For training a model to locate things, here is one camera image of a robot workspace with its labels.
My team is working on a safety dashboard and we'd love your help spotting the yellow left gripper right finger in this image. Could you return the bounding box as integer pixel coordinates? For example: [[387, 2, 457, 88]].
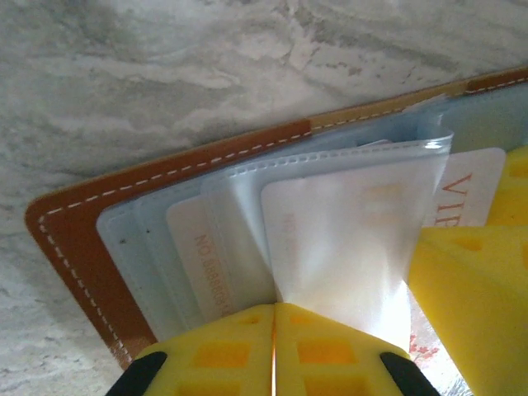
[[274, 302, 442, 396]]

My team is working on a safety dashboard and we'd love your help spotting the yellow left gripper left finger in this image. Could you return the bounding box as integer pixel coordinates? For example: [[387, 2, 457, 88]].
[[105, 303, 276, 396]]

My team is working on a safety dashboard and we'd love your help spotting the brown leather card holder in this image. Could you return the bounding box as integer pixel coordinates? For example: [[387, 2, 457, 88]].
[[24, 65, 528, 370]]

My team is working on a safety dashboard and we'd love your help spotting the white numbered card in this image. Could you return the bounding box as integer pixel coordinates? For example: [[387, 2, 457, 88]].
[[166, 200, 234, 327]]

